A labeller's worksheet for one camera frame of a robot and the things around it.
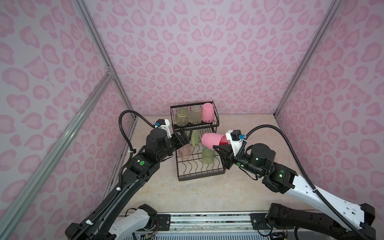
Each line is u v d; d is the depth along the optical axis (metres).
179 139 0.59
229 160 0.53
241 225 0.73
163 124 0.61
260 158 0.44
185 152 0.96
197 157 0.95
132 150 0.55
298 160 0.48
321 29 0.76
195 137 0.61
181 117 0.84
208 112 0.86
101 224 0.38
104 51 0.84
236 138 0.51
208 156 0.89
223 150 0.57
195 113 0.84
